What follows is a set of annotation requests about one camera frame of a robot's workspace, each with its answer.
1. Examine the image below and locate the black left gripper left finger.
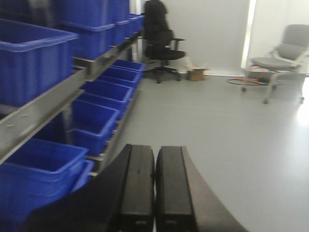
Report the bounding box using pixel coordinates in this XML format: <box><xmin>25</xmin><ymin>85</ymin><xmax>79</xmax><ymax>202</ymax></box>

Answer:
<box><xmin>21</xmin><ymin>144</ymin><xmax>155</xmax><ymax>232</ymax></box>

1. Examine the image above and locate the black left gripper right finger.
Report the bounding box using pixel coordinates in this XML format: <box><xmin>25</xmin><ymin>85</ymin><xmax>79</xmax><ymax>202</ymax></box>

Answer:
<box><xmin>155</xmin><ymin>146</ymin><xmax>246</xmax><ymax>232</ymax></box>

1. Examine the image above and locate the blue bin shelf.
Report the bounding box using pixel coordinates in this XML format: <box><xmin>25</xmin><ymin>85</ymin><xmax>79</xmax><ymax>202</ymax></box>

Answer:
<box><xmin>57</xmin><ymin>21</ymin><xmax>115</xmax><ymax>60</ymax></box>
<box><xmin>70</xmin><ymin>100</ymin><xmax>119</xmax><ymax>156</ymax></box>
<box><xmin>0</xmin><ymin>139</ymin><xmax>94</xmax><ymax>232</ymax></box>
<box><xmin>0</xmin><ymin>19</ymin><xmax>78</xmax><ymax>107</ymax></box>

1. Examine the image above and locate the blue bin lower shelf near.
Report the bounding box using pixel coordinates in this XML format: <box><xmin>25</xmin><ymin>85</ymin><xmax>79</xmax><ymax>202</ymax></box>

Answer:
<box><xmin>0</xmin><ymin>139</ymin><xmax>94</xmax><ymax>232</ymax></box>

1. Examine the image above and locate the blue bin upper shelf near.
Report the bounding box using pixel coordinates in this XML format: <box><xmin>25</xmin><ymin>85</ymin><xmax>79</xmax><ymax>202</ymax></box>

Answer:
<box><xmin>0</xmin><ymin>19</ymin><xmax>78</xmax><ymax>107</ymax></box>

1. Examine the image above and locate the small cardboard box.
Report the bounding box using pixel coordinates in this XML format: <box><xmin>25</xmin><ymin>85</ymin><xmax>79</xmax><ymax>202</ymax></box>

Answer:
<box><xmin>185</xmin><ymin>63</ymin><xmax>210</xmax><ymax>81</ymax></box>

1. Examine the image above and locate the black office chair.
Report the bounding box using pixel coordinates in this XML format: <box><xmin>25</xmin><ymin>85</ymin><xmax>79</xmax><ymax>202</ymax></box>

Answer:
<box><xmin>143</xmin><ymin>0</ymin><xmax>186</xmax><ymax>84</ymax></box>

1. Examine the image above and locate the grey armchair on wheels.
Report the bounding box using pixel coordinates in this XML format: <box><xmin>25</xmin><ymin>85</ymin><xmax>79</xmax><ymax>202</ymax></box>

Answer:
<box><xmin>250</xmin><ymin>24</ymin><xmax>309</xmax><ymax>104</ymax></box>

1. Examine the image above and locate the steel shelf rail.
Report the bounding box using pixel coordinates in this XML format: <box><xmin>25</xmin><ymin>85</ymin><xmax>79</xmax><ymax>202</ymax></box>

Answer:
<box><xmin>0</xmin><ymin>31</ymin><xmax>142</xmax><ymax>162</ymax></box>

